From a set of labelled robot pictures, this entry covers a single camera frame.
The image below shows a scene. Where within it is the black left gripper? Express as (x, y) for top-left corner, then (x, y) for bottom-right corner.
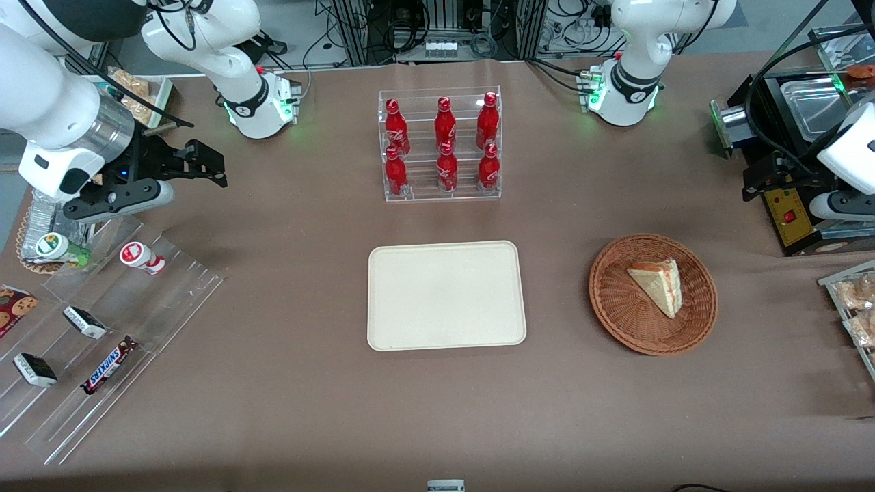
(742, 152), (833, 203)

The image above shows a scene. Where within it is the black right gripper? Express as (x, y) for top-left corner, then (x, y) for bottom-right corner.
(124, 131), (228, 187)

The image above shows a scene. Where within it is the triangle sandwich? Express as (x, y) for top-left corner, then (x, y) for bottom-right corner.
(626, 257), (684, 320)

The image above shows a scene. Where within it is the black sandwich press machine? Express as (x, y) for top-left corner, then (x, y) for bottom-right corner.
(710, 25), (875, 258)

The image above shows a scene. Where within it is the white bread tray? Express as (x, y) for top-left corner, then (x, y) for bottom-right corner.
(85, 67), (176, 132)

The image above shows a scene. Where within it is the grey pastry tray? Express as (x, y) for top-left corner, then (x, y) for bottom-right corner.
(818, 260), (875, 381)

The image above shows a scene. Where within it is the small wicker basket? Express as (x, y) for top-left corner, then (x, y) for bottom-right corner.
(15, 205), (72, 276)

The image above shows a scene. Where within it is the round brown wicker basket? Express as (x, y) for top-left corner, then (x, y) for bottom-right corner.
(589, 234), (719, 357)

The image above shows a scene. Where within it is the cream plastic tray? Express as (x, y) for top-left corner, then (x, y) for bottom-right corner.
(367, 240), (528, 352)

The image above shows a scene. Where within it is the packaged brown bread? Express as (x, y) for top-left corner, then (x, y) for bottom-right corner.
(109, 68), (155, 128)

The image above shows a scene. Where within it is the red white yogurt bottle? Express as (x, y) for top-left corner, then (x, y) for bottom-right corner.
(120, 241), (167, 277)

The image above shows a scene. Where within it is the clear acrylic stepped shelf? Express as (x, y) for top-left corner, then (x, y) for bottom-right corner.
(0, 215), (227, 466)

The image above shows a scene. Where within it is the packaged pastry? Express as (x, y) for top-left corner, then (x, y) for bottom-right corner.
(844, 312), (875, 349)
(835, 273), (875, 312)

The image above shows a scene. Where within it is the clear plastic wrapped pack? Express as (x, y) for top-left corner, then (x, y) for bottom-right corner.
(30, 188), (93, 248)

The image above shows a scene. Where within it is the green cap yogurt bottle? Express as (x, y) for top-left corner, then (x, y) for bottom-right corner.
(36, 232), (92, 269)

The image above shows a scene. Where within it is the black white snack pack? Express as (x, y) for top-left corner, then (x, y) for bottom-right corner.
(12, 352), (59, 389)
(62, 305), (109, 341)

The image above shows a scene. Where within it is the red cola bottle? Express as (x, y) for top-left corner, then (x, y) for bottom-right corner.
(436, 141), (460, 193)
(476, 92), (501, 151)
(384, 98), (412, 156)
(477, 142), (502, 192)
(435, 96), (458, 152)
(384, 146), (410, 197)

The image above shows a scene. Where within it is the snickers chocolate bar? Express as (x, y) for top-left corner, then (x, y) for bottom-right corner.
(80, 336), (140, 396)

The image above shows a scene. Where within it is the chocolate chip cookie box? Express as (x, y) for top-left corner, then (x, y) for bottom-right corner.
(0, 284), (40, 340)

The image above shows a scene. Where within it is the brown table cover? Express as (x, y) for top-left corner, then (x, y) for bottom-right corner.
(0, 57), (875, 492)

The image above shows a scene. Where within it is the clear acrylic bottle rack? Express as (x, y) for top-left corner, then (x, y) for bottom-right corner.
(377, 86), (504, 203)

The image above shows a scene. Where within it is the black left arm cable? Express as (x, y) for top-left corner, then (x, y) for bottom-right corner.
(744, 0), (875, 180)

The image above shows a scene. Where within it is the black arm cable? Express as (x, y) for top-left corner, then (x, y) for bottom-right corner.
(744, 0), (875, 180)
(16, 0), (196, 131)

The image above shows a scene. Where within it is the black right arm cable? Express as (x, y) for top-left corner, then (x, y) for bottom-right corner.
(16, 0), (196, 131)

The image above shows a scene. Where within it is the aluminium frame rack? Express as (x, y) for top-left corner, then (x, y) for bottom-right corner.
(331, 0), (549, 67)

